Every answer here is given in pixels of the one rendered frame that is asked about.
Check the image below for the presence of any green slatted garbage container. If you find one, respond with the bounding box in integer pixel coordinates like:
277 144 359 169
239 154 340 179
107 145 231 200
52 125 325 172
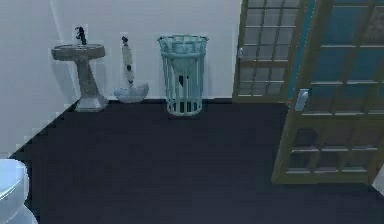
157 34 210 117

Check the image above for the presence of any blue garbage can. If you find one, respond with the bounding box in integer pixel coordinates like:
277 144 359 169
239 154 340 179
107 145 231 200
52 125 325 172
161 40 202 78

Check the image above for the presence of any white toilet brush holder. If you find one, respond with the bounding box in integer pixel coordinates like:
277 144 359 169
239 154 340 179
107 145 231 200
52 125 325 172
113 82 150 104

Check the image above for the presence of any wooden glass-paned door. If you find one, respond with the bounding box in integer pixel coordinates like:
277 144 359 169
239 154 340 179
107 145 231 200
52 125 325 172
271 0 384 186
232 0 315 104

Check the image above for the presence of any black sink faucet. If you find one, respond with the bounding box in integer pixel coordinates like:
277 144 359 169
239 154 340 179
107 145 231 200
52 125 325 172
74 26 88 46

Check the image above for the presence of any white toilet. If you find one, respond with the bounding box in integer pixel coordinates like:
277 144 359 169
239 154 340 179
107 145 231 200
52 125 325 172
0 158 38 224

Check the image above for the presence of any grey pedestal sink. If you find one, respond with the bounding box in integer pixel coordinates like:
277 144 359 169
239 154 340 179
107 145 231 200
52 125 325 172
50 43 110 113

